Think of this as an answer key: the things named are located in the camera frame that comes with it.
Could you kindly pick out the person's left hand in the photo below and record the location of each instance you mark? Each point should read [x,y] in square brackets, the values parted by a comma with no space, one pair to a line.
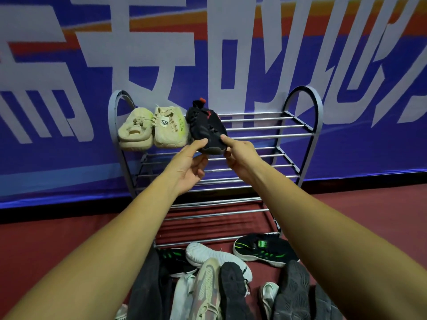
[186,169]

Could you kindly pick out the person's right hand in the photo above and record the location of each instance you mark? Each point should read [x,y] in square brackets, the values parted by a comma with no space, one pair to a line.
[245,159]

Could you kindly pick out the grey metal shoe rack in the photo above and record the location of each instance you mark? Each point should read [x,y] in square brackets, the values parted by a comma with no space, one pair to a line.
[267,135]

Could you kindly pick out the beige sneaker green stripe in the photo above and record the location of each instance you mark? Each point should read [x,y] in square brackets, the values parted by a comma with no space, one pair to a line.
[170,129]

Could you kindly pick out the beige knit sneaker plain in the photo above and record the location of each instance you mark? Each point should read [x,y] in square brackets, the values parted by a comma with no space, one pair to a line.
[135,133]

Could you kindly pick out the grey white sneaker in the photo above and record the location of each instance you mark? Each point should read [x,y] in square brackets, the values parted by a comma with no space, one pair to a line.
[207,253]

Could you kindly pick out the black green sneaker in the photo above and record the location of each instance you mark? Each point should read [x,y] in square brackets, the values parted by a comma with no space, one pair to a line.
[263,248]
[176,261]

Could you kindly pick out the tan chunky sneaker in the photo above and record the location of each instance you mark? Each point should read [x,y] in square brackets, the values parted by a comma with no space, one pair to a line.
[207,289]
[121,313]

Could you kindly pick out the black shoe orange marks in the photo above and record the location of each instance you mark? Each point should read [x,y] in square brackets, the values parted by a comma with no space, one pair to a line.
[145,289]

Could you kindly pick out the white knit sneaker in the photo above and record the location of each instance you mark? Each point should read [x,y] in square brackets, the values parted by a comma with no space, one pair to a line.
[181,299]
[268,296]

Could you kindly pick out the plain black shoe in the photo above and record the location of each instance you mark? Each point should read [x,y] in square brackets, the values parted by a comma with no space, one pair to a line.
[165,299]

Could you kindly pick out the black orange sneaker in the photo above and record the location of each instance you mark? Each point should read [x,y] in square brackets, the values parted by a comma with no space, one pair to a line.
[325,306]

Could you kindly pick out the person's right forearm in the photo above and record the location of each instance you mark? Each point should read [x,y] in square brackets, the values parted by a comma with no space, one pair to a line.
[350,263]

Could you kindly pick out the person's left forearm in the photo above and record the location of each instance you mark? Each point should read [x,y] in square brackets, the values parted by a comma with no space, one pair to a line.
[93,263]

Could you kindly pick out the blue printed wall banner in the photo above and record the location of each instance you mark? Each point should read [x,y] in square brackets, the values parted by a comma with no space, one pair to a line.
[50,163]

